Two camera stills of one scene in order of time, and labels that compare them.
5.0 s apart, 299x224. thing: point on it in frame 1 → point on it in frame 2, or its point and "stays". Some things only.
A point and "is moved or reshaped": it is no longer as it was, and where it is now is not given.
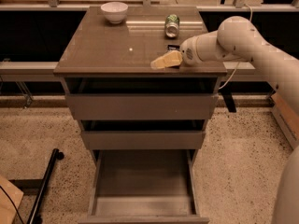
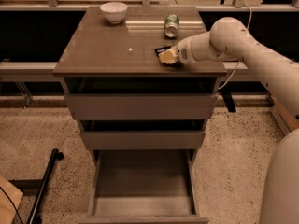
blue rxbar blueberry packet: [174, 48] is moved or reshaped
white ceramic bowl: [114, 11] stays
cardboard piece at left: [7, 210] stays
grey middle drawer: [143, 133] stays
